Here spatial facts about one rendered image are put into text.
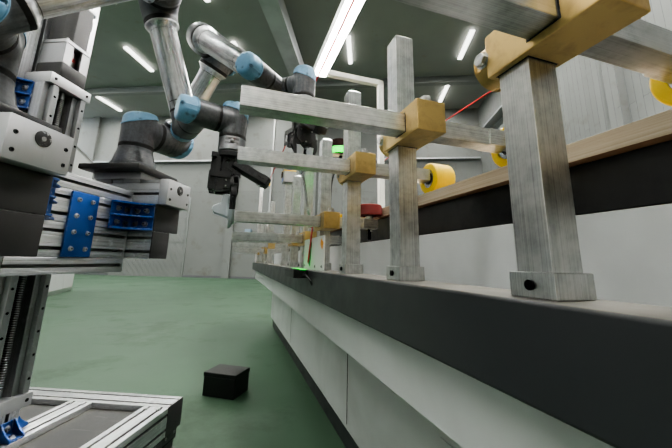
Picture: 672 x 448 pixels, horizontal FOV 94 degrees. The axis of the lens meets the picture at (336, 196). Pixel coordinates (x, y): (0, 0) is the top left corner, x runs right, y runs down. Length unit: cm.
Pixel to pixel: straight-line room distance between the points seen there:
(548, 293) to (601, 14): 22
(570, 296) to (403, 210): 28
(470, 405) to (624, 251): 27
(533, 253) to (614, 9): 20
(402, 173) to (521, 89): 24
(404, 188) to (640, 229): 30
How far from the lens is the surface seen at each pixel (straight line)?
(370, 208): 99
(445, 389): 48
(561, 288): 32
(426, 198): 82
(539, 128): 34
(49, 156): 91
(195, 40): 133
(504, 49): 39
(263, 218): 92
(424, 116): 50
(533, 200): 33
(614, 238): 55
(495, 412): 42
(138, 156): 135
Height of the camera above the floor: 73
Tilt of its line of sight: 12 degrees up
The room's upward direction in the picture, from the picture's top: 1 degrees clockwise
